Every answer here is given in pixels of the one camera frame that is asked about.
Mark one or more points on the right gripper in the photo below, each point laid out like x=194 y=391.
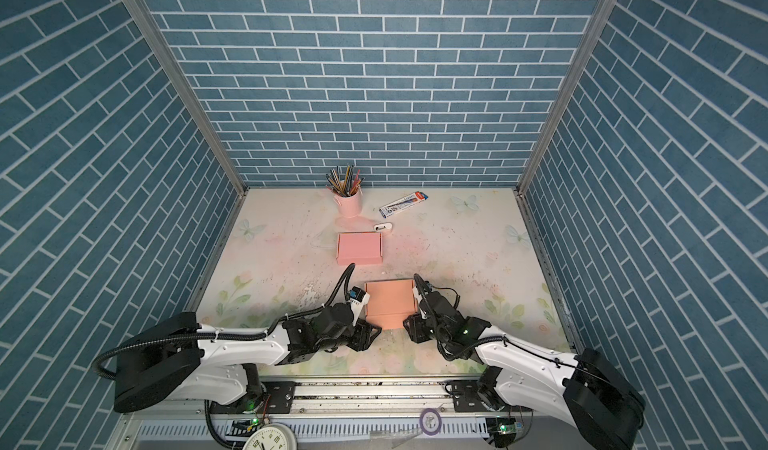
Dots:
x=414 y=328

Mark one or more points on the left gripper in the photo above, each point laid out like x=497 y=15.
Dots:
x=364 y=336

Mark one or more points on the peach paper box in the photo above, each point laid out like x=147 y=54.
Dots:
x=391 y=303

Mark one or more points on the pink paper box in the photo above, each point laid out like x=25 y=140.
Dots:
x=360 y=248

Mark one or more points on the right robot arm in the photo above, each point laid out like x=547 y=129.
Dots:
x=584 y=390

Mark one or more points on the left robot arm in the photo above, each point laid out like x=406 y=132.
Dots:
x=182 y=359

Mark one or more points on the blue white pen box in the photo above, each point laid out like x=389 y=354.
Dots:
x=402 y=204

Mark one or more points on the pink pencil bucket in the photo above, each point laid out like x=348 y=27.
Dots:
x=349 y=206

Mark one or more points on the white round clock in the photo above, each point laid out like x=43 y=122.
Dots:
x=272 y=437

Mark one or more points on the coloured pencils bundle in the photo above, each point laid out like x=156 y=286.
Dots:
x=344 y=182

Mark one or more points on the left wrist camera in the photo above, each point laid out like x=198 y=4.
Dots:
x=357 y=298

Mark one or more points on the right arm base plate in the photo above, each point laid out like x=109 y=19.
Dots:
x=470 y=396

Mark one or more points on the metal base rail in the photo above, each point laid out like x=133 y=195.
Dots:
x=335 y=410

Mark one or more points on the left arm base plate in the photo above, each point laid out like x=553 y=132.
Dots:
x=276 y=397

